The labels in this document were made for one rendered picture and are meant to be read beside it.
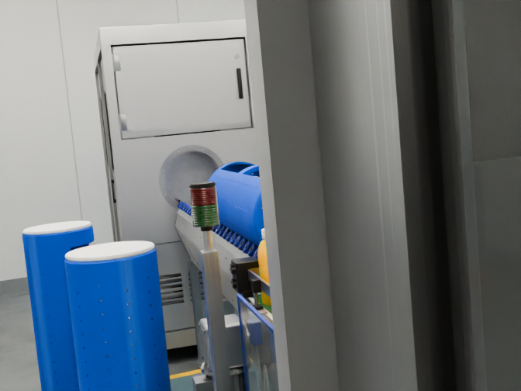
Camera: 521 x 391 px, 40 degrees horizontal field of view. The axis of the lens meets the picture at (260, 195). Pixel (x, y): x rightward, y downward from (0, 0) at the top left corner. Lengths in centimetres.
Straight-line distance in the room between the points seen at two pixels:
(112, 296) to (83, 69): 510
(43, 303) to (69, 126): 419
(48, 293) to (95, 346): 82
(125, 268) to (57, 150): 495
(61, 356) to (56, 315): 17
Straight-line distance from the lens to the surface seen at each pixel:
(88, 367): 231
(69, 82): 713
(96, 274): 220
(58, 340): 308
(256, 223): 219
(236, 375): 201
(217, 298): 171
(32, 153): 707
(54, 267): 301
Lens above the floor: 139
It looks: 6 degrees down
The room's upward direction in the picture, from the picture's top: 5 degrees counter-clockwise
